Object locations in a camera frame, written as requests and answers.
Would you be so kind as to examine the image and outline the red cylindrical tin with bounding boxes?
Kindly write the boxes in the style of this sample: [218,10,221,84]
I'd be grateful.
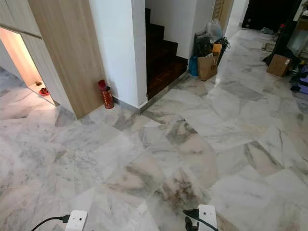
[98,79,115,110]

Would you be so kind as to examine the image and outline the brown paper bag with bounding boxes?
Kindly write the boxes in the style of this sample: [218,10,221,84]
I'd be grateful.
[197,53,219,81]

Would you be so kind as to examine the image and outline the blue bag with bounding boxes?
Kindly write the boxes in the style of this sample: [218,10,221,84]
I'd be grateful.
[189,56,199,77]

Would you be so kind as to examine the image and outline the dark wooden staircase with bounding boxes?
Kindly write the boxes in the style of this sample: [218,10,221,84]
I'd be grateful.
[145,8,189,100]

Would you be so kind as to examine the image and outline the black trolley with clutter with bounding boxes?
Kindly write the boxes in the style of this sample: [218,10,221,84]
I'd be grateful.
[195,32,230,64]

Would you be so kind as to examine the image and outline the plain brown cardboard box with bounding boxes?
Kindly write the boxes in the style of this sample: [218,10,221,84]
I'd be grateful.
[267,54,293,77]

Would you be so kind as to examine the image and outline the white paper sheets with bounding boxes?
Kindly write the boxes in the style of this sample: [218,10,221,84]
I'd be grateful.
[261,42,276,52]

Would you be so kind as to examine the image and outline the clear plastic bag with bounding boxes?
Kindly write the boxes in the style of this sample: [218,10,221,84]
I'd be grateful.
[206,19,224,43]

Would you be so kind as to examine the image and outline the light wood cabinet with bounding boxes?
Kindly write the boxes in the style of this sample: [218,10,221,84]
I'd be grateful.
[0,0,107,119]

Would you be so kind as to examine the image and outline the wooden slatted panel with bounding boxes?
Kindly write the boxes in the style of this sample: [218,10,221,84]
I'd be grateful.
[212,0,234,29]

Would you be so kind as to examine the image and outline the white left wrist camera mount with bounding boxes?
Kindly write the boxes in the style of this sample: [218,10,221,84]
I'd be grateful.
[65,210,88,231]

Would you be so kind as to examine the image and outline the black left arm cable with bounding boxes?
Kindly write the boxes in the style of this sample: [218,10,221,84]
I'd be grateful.
[30,215,70,231]

